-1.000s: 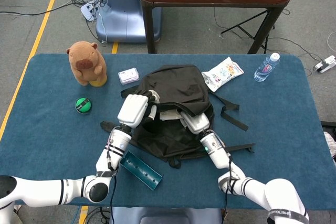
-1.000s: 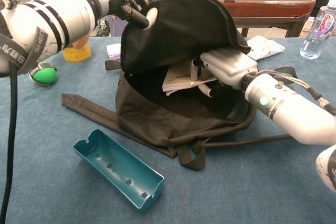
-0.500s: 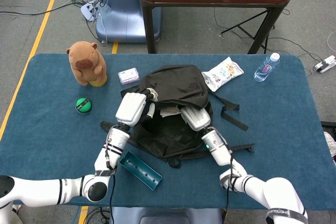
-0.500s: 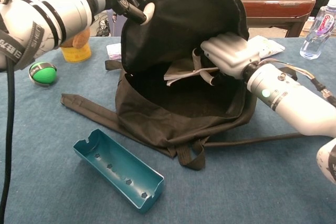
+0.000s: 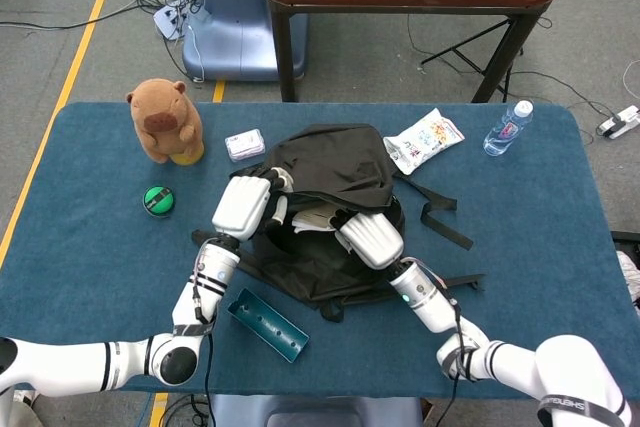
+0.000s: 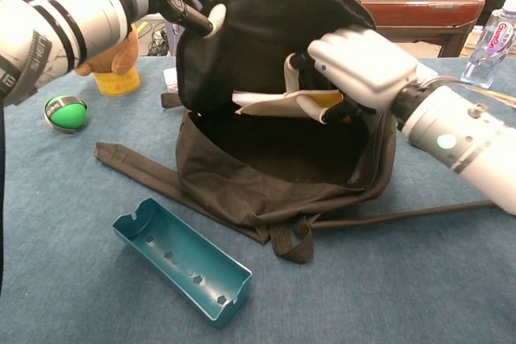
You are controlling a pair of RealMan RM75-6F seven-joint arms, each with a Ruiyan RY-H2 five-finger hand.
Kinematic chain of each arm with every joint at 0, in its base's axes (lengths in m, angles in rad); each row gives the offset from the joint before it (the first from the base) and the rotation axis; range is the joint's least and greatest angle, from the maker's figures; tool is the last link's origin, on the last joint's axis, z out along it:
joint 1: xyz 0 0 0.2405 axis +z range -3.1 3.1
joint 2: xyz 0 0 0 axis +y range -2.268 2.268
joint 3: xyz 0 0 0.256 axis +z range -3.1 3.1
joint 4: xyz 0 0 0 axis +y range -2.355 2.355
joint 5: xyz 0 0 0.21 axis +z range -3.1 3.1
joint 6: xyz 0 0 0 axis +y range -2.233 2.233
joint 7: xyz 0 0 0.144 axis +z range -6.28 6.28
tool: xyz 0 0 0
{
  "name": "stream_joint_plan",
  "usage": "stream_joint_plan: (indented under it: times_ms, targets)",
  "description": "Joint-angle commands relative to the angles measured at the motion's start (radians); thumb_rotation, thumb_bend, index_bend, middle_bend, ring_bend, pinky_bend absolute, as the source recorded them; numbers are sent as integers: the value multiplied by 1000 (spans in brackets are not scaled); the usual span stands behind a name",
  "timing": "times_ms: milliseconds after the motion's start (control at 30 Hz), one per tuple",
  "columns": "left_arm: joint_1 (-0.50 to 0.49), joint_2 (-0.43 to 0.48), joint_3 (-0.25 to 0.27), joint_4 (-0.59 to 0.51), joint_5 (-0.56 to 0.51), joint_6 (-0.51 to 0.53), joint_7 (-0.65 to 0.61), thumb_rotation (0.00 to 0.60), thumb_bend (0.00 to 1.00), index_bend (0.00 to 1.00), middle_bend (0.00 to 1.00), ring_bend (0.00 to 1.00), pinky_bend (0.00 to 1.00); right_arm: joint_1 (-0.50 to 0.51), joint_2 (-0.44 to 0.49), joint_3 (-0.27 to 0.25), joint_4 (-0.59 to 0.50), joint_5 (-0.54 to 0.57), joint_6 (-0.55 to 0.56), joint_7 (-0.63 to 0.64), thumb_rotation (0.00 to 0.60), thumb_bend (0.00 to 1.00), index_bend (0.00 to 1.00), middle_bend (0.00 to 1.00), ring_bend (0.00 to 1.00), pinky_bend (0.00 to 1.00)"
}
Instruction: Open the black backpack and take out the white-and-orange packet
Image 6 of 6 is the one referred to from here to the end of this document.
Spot black fabric backpack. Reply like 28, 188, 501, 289
94, 0, 398, 264

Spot tangled floor cables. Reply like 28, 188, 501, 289
136, 21, 178, 57

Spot small white box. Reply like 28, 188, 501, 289
163, 68, 181, 93

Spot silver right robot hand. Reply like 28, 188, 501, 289
284, 25, 419, 124

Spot white snack packet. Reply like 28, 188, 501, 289
417, 61, 439, 79

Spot teal metal tray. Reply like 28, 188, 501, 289
111, 197, 254, 328

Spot green ball black band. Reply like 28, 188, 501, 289
43, 94, 89, 135

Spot yellow cup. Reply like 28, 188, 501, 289
92, 65, 141, 97

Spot clear plastic water bottle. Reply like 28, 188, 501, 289
460, 0, 516, 89

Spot coloured arm wire bundle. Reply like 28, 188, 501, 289
435, 76, 516, 106

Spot brown mahjong table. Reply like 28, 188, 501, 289
229, 0, 486, 59

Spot brown capybara plush toy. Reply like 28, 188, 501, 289
60, 0, 140, 77

